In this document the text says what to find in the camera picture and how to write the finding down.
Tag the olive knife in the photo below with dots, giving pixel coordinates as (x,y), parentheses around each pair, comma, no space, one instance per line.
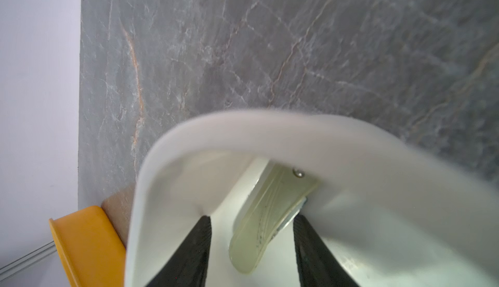
(277,198)

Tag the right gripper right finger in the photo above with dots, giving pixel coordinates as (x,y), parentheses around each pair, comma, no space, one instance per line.
(316,265)

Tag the yellow storage box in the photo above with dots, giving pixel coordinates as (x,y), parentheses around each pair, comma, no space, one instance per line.
(89,248)

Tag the white storage box right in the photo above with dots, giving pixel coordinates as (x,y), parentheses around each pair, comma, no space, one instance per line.
(390,214)

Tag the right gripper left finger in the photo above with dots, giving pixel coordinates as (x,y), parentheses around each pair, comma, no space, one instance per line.
(189,264)

